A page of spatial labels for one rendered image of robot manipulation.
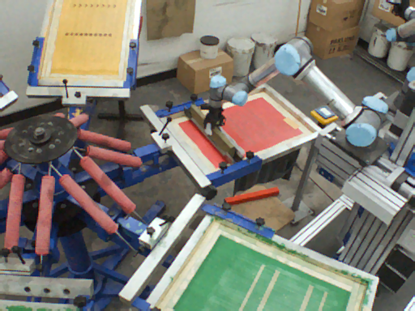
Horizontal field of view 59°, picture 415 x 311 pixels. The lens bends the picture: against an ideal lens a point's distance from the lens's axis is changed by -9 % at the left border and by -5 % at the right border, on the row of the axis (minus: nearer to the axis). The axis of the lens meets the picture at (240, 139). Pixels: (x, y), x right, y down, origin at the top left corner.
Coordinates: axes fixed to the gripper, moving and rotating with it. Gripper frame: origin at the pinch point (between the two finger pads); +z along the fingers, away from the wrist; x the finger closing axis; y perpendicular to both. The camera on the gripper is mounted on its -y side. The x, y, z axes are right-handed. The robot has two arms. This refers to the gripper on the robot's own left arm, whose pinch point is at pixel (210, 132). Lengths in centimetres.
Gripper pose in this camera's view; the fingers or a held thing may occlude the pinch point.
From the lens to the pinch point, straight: 212.8
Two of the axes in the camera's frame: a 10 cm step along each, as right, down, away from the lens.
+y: 5.7, 5.9, -5.7
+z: -1.2, 7.5, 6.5
